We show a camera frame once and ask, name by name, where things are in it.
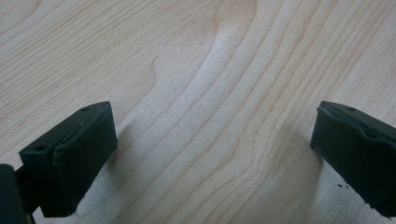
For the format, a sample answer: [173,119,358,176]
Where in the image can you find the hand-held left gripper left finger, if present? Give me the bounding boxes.
[19,100,119,218]

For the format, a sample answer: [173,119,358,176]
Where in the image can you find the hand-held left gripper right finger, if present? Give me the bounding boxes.
[309,100,396,218]

